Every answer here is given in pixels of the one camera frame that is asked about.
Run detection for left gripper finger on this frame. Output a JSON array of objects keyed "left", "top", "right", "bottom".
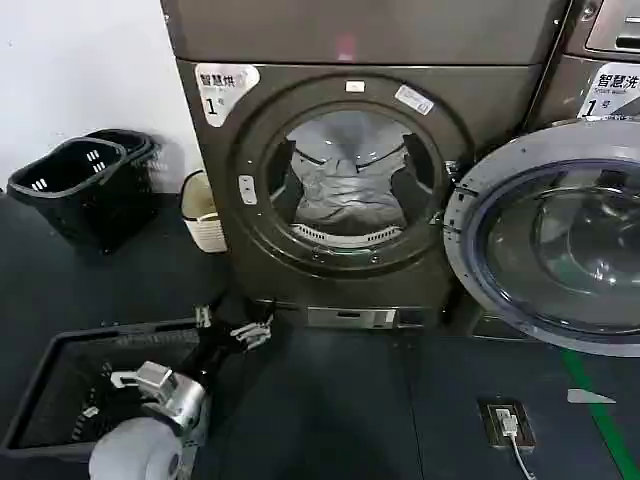
[
  {"left": 228, "top": 312, "right": 276, "bottom": 353},
  {"left": 195, "top": 298, "right": 221, "bottom": 330}
]

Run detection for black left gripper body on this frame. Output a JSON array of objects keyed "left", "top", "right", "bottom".
[{"left": 186, "top": 318, "right": 243, "bottom": 387}]

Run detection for small beige waste bin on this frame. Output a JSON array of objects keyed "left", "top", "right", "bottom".
[{"left": 179, "top": 169, "right": 230, "bottom": 254}]

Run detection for large black rectangular basket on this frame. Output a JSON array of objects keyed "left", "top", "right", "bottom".
[{"left": 0, "top": 318, "right": 236, "bottom": 464}]

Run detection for pale grey clothes in drum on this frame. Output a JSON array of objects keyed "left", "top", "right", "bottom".
[{"left": 286, "top": 112, "right": 410, "bottom": 227}]

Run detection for black plastic laundry basket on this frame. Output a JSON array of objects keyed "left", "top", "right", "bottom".
[
  {"left": 6, "top": 138, "right": 157, "bottom": 257},
  {"left": 83, "top": 128, "right": 168, "bottom": 201}
]

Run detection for floor power socket box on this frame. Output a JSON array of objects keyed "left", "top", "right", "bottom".
[{"left": 476, "top": 397, "right": 538, "bottom": 448}]

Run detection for round glass dryer door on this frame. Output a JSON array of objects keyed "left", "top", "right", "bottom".
[{"left": 443, "top": 121, "right": 640, "bottom": 358}]

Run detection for white floor label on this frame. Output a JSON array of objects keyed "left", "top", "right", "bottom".
[{"left": 566, "top": 388, "right": 618, "bottom": 405}]

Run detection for grey dryer with round opening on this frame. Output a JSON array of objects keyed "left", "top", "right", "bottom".
[{"left": 159, "top": 0, "right": 575, "bottom": 332}]

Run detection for green floor tape strip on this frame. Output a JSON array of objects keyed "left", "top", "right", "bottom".
[{"left": 560, "top": 347, "right": 640, "bottom": 480}]

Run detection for grey washing machine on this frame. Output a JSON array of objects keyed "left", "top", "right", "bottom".
[{"left": 523, "top": 0, "right": 640, "bottom": 132}]

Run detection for white power cable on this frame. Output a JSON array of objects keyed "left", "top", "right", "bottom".
[{"left": 501, "top": 414, "right": 540, "bottom": 480}]

